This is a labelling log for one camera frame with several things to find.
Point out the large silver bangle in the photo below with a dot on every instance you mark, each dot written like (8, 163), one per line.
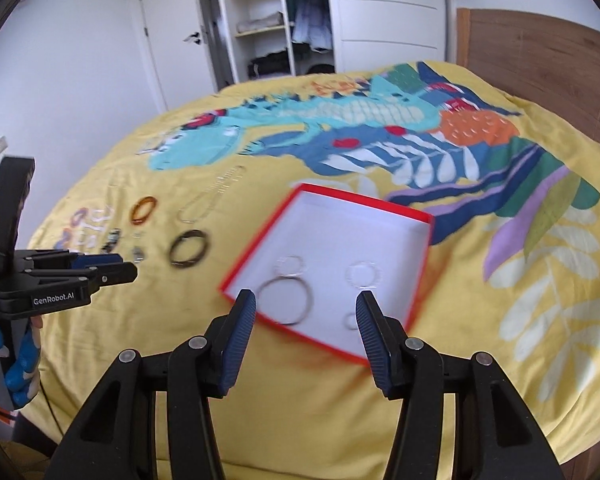
(309, 302)

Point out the amber bangle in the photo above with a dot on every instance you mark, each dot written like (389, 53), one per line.
(134, 212)

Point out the red jewelry box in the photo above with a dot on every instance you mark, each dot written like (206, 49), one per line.
(350, 230)

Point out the white door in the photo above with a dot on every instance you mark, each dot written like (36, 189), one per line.
(170, 50)

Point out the yellow printed blanket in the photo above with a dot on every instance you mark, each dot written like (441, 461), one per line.
(305, 410)

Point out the wooden headboard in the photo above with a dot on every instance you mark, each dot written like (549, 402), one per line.
(530, 50)

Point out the black round bag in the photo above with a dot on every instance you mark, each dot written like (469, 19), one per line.
(320, 70)

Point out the dark brown bangle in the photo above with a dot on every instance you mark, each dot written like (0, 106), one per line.
(172, 252)

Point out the folded beige cloth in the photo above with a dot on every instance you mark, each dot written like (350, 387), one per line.
(260, 24)

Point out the stack of black clothes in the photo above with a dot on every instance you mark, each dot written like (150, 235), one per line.
(270, 65)

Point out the white wardrobe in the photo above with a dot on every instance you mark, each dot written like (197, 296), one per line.
(380, 10)

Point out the person's left hand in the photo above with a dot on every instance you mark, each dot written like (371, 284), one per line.
(22, 360)

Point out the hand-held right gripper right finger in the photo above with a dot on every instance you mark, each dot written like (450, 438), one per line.
(372, 340)

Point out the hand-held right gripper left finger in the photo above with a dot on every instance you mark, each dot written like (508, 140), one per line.
(240, 340)

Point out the hanging clothes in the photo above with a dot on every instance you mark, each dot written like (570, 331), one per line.
(307, 20)

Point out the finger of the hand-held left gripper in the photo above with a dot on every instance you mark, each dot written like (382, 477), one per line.
(100, 259)
(117, 274)

